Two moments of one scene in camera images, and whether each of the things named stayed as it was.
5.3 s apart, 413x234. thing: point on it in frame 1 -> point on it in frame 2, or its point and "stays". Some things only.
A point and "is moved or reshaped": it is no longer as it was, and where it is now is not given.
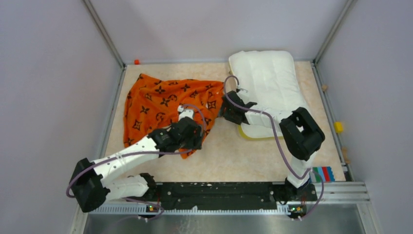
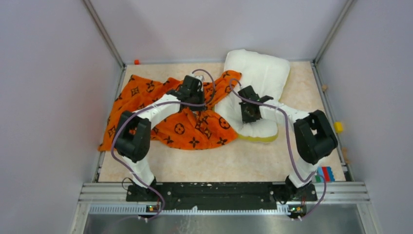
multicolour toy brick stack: (326, 172) stays
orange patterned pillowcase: (151, 105) is moved or reshaped
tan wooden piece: (345, 155) stays
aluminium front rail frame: (319, 192) stays
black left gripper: (195, 142) -> (200, 92)
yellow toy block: (338, 126) stays
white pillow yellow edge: (267, 78) is moved or reshaped
